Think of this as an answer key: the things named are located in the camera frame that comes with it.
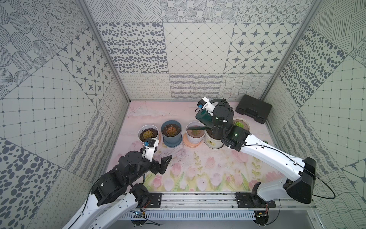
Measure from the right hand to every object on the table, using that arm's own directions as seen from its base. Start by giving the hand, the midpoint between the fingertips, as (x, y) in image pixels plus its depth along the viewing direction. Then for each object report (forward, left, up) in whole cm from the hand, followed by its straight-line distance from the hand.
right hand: (227, 100), depth 68 cm
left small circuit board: (-46, +44, -40) cm, 75 cm away
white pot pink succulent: (-3, +15, -28) cm, 32 cm away
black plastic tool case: (+28, -32, -35) cm, 55 cm away
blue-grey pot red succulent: (-1, +30, -29) cm, 42 cm away
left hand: (-20, +30, -12) cm, 38 cm away
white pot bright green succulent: (+8, -14, -27) cm, 32 cm away
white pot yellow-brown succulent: (-1, +45, -26) cm, 52 cm away
